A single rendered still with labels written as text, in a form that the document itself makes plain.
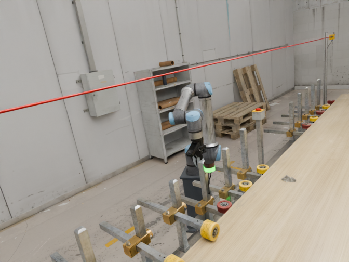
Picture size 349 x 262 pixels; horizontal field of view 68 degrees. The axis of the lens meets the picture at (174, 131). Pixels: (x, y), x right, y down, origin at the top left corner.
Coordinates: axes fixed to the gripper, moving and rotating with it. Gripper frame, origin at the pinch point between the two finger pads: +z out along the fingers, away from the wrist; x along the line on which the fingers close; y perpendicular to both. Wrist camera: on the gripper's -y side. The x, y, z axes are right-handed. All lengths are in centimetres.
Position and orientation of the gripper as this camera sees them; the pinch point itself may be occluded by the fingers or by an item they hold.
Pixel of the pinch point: (197, 167)
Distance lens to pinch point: 174.4
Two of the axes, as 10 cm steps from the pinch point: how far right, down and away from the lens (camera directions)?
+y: 6.4, -3.1, 7.1
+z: 1.5, 9.5, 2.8
